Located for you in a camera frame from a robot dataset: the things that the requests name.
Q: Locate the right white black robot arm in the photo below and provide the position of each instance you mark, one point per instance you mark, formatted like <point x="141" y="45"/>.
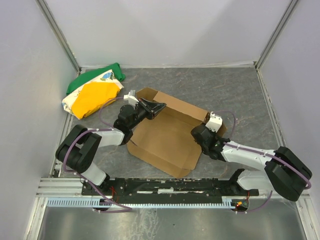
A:
<point x="277" y="170"/>

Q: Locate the aluminium frame post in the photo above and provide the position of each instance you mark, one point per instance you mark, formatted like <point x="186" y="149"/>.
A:
<point x="45" y="9"/>
<point x="276" y="33"/>

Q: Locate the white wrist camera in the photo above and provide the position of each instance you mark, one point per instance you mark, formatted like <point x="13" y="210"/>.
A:
<point x="214" y="122"/>
<point x="131" y="98"/>

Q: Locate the brown cardboard box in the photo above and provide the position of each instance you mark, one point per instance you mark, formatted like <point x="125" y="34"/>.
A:
<point x="166" y="141"/>

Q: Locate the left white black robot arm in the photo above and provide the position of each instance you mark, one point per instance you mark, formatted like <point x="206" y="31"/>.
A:
<point x="77" y="151"/>

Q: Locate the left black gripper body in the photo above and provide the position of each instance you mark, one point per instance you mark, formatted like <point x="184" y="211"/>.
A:
<point x="145" y="109"/>

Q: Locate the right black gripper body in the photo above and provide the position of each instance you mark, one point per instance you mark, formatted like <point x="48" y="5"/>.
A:
<point x="207" y="118"/>

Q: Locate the yellow white patterned cloth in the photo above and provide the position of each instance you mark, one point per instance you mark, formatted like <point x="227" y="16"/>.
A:
<point x="92" y="95"/>

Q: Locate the left aluminium frame post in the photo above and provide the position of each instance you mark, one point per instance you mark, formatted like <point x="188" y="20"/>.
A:
<point x="45" y="9"/>

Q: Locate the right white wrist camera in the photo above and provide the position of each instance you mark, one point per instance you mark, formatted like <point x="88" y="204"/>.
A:
<point x="214" y="122"/>

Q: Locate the right aluminium frame post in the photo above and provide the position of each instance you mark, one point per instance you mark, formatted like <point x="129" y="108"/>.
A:
<point x="276" y="33"/>

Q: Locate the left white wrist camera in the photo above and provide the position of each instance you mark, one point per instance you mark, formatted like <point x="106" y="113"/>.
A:
<point x="131" y="98"/>

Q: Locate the aluminium front rail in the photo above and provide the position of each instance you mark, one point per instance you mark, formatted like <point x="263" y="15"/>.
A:
<point x="73" y="187"/>

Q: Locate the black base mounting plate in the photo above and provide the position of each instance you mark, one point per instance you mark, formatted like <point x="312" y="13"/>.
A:
<point x="173" y="191"/>

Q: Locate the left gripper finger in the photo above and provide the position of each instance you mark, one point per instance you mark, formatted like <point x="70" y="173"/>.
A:
<point x="151" y="113"/>
<point x="151" y="105"/>

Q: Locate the light blue cable duct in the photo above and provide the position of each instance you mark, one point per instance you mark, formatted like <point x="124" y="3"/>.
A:
<point x="94" y="202"/>

